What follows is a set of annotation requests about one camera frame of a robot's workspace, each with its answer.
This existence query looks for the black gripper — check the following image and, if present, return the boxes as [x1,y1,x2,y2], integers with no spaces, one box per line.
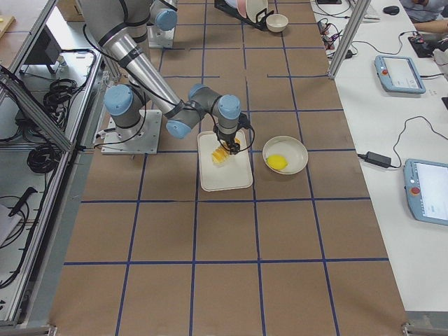
[213,126,241,155]

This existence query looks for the yellow sliced bread loaf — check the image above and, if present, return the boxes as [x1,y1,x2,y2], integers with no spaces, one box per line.
[211,145,231,165]

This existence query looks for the person forearm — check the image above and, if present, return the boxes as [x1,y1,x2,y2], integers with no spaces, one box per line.
[414,19,448,34]

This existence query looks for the pink plate in rack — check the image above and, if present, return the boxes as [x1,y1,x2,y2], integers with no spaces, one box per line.
[236,0,247,18]

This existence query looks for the white rectangular tray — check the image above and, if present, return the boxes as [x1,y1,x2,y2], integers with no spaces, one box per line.
[197,131,253,192]

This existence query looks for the yellow lemon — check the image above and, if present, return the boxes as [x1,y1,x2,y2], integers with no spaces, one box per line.
[266,154,288,171]

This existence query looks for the cream round bowl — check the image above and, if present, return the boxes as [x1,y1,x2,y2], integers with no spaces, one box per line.
[262,136,308,174]

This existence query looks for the small cream bowl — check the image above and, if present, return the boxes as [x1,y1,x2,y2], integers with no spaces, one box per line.
[265,13,289,33]

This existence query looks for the black dish rack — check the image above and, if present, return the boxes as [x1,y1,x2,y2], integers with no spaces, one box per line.
[214,1,274,31]

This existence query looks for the black power adapter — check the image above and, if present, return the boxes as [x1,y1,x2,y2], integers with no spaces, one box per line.
[364,151,391,168]

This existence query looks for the upper blue teach pendant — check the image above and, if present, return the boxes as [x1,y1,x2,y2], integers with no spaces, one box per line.
[374,55,426,95]

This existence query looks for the blue teach pendant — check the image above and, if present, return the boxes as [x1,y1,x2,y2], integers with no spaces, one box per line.
[403,159,448,226]
[374,55,426,95]

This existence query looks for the lower blue teach pendant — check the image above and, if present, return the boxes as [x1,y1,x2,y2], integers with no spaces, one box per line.
[403,159,448,226]

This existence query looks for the black computer mouse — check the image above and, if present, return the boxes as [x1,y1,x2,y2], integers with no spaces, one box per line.
[382,6,400,15]

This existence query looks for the black monitor box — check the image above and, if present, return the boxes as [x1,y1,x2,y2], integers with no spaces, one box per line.
[24,25,62,74]

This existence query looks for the cardboard box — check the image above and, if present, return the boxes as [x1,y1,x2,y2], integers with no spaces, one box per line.
[57,0,84,22]

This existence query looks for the coiled black cables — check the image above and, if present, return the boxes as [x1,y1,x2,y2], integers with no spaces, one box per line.
[43,78,78,109]

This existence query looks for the aluminium frame post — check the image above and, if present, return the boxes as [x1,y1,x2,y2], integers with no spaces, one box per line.
[328,0,371,80]

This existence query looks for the aluminium frame beam left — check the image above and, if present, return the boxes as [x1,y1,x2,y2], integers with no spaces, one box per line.
[1,66,74,152]

